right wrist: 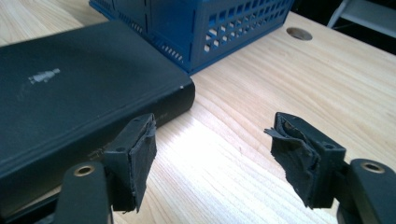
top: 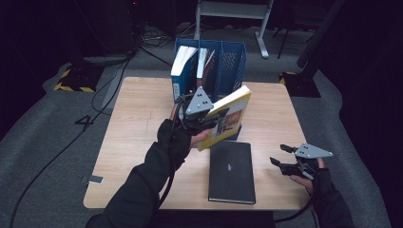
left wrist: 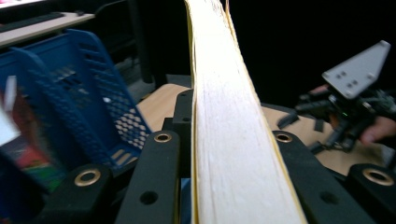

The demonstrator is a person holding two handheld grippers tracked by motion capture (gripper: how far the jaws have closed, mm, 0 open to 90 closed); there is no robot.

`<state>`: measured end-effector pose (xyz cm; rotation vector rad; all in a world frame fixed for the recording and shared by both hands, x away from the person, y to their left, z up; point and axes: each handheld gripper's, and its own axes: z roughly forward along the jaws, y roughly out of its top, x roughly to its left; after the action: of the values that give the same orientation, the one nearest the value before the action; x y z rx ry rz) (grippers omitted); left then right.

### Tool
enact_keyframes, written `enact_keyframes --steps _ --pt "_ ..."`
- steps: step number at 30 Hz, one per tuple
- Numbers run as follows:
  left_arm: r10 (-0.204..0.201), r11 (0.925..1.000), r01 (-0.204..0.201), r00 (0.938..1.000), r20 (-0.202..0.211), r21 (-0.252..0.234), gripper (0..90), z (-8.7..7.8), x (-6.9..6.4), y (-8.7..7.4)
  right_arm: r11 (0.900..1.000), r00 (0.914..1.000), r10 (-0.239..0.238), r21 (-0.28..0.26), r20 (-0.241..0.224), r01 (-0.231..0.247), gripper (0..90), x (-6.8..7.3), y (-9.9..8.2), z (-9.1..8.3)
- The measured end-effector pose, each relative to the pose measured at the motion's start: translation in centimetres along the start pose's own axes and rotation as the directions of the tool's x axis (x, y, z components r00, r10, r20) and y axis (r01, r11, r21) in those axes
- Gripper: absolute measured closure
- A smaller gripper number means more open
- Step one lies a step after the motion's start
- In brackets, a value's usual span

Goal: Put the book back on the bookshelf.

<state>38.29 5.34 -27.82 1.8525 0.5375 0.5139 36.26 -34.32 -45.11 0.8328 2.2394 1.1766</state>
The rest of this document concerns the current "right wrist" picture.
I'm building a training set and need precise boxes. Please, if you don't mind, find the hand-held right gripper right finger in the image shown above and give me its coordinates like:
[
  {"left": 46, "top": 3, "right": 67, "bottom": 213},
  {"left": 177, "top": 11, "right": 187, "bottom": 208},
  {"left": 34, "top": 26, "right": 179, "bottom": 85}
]
[{"left": 263, "top": 111, "right": 347, "bottom": 209}]

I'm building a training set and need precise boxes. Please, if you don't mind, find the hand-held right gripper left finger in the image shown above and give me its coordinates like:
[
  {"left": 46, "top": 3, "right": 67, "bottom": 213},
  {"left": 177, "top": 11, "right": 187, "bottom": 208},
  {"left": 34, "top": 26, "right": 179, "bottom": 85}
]
[{"left": 104, "top": 112, "right": 158, "bottom": 214}]

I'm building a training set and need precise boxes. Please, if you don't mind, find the black book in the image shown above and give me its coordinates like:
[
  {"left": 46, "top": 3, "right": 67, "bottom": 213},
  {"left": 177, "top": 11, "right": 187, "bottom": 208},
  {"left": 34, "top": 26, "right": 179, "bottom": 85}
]
[{"left": 0, "top": 20, "right": 196, "bottom": 218}]

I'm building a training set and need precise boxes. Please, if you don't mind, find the white metal stand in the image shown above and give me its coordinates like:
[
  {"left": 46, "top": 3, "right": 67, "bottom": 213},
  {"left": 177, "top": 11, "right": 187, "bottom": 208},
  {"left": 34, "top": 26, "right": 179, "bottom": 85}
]
[{"left": 326, "top": 0, "right": 396, "bottom": 38}]

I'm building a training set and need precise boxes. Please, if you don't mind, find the blue plastic file rack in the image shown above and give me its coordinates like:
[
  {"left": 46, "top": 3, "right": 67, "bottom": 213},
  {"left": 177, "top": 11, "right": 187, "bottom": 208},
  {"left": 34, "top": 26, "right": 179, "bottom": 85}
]
[{"left": 89, "top": 0, "right": 295, "bottom": 76}]

